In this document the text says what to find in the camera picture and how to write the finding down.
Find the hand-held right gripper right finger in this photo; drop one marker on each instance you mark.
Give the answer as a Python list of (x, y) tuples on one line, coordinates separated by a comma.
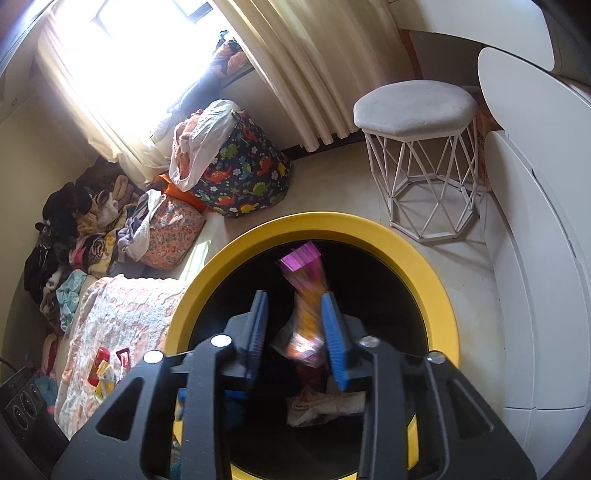
[(334, 341)]

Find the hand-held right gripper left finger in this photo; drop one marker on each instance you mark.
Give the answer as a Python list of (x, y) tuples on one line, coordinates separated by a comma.
[(258, 341)]

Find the purple orange snack wrapper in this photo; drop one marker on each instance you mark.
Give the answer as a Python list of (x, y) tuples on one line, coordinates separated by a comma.
[(302, 295)]

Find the white printed plastic bag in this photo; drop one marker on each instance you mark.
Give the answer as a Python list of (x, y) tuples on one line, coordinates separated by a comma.
[(318, 408)]

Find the yellow rimmed black bin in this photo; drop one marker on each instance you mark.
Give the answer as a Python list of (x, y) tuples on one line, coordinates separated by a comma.
[(323, 226)]

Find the yellow wrapper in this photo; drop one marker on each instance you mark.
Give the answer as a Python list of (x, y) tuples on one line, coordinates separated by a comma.
[(105, 385)]

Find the red yellow snack packet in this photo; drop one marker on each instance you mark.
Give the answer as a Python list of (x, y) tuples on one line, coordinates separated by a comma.
[(101, 357)]

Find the light blue cloth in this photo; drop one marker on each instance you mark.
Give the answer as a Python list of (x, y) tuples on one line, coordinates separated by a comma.
[(71, 290)]

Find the peach white textured blanket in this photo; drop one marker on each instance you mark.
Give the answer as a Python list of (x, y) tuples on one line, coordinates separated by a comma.
[(120, 314)]

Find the peach floral fabric bag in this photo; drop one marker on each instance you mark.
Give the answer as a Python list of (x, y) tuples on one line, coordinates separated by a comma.
[(175, 230)]

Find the dinosaur print laundry bag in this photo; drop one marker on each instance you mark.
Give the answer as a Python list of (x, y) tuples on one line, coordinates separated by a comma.
[(244, 175)]

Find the pile of mixed clothes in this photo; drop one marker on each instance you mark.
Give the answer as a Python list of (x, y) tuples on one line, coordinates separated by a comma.
[(69, 217)]

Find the white bag of orange clothes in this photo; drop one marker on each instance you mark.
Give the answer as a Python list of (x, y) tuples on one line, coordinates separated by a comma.
[(203, 134)]

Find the white desk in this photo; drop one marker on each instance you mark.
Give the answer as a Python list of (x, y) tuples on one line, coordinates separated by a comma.
[(531, 230)]

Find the cream pleated curtain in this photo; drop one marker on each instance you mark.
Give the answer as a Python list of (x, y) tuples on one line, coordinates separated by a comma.
[(304, 69)]

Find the clothes heap on windowsill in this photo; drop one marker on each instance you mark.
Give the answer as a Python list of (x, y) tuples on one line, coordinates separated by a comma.
[(231, 57)]

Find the cream sheer curtain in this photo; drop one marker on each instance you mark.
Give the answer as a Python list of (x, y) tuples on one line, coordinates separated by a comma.
[(92, 92)]

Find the window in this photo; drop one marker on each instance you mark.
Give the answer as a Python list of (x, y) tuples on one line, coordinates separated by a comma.
[(152, 14)]

